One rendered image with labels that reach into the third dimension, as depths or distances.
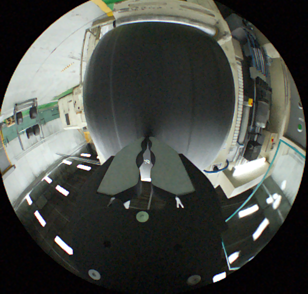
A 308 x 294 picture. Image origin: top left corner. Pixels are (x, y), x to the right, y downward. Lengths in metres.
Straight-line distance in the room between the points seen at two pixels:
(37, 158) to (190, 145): 11.48
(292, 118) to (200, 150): 0.56
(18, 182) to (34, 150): 3.52
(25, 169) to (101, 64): 11.30
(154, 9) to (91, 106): 0.36
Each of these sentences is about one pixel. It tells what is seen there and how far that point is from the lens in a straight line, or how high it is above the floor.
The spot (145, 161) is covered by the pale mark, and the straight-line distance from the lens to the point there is 0.17.
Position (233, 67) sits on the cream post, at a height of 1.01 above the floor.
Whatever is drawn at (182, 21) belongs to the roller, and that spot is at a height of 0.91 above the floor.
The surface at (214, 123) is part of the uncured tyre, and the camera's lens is 0.15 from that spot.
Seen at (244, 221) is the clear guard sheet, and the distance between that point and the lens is 0.88.
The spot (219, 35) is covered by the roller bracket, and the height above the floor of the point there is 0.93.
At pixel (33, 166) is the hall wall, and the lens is 11.47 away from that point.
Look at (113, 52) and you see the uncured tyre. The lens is 0.16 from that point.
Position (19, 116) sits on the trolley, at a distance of 5.22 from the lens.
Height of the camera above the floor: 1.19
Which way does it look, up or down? 24 degrees up
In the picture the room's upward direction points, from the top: 178 degrees clockwise
